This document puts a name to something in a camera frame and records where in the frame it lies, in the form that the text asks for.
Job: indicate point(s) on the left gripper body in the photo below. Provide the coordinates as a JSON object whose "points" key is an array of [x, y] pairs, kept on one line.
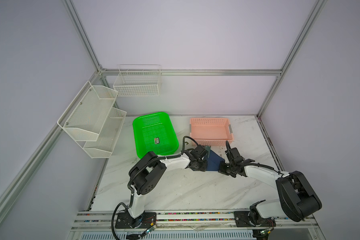
{"points": [[201, 165]]}

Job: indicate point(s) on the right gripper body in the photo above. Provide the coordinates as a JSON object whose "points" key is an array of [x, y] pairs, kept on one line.
{"points": [[226, 168]]}

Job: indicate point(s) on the dark blue paper napkin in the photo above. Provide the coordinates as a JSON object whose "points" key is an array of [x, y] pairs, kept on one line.
{"points": [[213, 162]]}

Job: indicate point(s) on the green plastic basket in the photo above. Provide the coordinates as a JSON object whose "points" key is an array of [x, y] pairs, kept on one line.
{"points": [[157, 125]]}

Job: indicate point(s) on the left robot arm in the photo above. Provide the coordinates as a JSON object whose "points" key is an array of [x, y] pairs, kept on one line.
{"points": [[145, 175]]}

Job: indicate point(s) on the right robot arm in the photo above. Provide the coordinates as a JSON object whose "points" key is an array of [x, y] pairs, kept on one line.
{"points": [[296, 197]]}

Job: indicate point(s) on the pink plastic basket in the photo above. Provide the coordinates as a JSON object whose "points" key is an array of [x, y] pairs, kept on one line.
{"points": [[211, 131]]}

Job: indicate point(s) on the white mesh lower shelf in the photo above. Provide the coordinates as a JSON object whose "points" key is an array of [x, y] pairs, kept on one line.
{"points": [[105, 145]]}

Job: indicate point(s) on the white mesh shelf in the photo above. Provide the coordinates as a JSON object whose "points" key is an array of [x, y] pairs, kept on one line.
{"points": [[85, 119], [105, 145]]}

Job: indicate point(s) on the white mesh upper shelf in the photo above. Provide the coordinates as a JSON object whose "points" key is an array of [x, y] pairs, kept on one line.
{"points": [[85, 119]]}

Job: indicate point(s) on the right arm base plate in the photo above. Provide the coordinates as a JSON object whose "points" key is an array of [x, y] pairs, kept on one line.
{"points": [[243, 219]]}

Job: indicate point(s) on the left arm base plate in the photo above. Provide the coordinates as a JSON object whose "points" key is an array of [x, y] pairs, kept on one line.
{"points": [[126, 221]]}

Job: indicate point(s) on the white wire wall basket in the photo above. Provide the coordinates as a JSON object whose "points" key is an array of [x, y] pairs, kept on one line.
{"points": [[138, 80]]}

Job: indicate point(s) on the aluminium mounting rail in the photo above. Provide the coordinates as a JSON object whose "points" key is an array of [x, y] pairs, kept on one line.
{"points": [[201, 220]]}

